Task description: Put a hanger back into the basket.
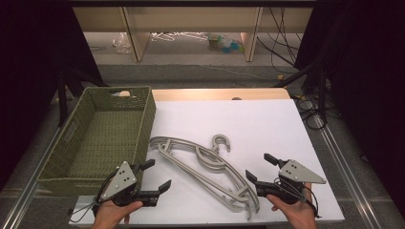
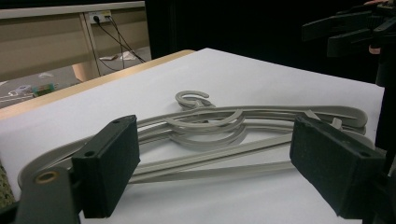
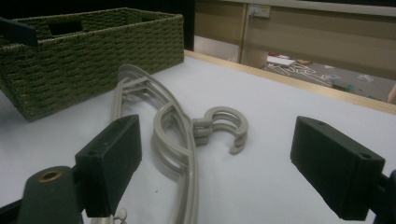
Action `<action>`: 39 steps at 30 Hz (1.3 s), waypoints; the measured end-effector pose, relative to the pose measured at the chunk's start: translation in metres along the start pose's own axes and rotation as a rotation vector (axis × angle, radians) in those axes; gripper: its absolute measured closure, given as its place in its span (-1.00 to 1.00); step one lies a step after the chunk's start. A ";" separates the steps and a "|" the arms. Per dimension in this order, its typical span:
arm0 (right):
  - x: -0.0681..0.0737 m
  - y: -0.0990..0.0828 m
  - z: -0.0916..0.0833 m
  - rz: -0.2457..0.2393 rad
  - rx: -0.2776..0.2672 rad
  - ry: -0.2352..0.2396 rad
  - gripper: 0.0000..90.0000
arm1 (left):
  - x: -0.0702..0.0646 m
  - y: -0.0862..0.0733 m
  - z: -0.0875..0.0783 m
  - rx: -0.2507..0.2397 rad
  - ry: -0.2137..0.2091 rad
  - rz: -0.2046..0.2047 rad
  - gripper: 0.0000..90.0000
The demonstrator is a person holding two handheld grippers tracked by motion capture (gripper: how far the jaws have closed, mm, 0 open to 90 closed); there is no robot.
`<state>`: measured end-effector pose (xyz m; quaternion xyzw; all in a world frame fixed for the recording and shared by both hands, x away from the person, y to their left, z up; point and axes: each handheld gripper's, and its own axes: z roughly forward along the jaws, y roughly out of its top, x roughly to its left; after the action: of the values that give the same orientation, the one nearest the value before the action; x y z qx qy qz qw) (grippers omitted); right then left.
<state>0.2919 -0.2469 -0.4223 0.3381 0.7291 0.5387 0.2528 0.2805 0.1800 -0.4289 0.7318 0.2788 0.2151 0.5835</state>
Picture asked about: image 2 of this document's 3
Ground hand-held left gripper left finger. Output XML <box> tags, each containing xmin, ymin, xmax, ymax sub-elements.
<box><xmin>15</xmin><ymin>115</ymin><xmax>141</xmax><ymax>224</ymax></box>

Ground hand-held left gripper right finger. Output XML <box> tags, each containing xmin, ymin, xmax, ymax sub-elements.
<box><xmin>289</xmin><ymin>115</ymin><xmax>396</xmax><ymax>224</ymax></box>

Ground grey plastic clothes hanger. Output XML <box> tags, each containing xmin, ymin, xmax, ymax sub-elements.
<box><xmin>40</xmin><ymin>104</ymin><xmax>376</xmax><ymax>185</ymax></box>
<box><xmin>18</xmin><ymin>90</ymin><xmax>369</xmax><ymax>188</ymax></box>
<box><xmin>31</xmin><ymin>99</ymin><xmax>368</xmax><ymax>185</ymax></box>

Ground green woven basket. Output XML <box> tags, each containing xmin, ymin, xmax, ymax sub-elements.
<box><xmin>0</xmin><ymin>161</ymin><xmax>16</xmax><ymax>210</ymax></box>

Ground black curtain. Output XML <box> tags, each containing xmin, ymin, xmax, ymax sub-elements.
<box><xmin>144</xmin><ymin>0</ymin><xmax>396</xmax><ymax>85</ymax></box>

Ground green and blue toys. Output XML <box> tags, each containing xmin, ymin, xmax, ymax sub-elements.
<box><xmin>31</xmin><ymin>81</ymin><xmax>60</xmax><ymax>98</ymax></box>

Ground white table sheet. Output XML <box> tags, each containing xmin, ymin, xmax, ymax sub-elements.
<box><xmin>0</xmin><ymin>47</ymin><xmax>386</xmax><ymax>224</ymax></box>

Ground white paper scraps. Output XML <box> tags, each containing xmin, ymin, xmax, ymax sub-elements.
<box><xmin>99</xmin><ymin>50</ymin><xmax>138</xmax><ymax>62</ymax></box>

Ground beige desk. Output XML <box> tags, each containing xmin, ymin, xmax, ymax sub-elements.
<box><xmin>0</xmin><ymin>0</ymin><xmax>152</xmax><ymax>83</ymax></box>

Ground white power strip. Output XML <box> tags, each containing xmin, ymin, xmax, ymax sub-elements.
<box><xmin>88</xmin><ymin>9</ymin><xmax>112</xmax><ymax>24</ymax></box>

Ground white wire hangers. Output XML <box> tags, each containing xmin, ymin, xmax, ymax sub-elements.
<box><xmin>0</xmin><ymin>83</ymin><xmax>33</xmax><ymax>105</ymax></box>

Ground black cable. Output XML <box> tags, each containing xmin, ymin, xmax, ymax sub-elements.
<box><xmin>92</xmin><ymin>15</ymin><xmax>147</xmax><ymax>63</ymax></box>
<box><xmin>98</xmin><ymin>15</ymin><xmax>127</xmax><ymax>72</ymax></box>

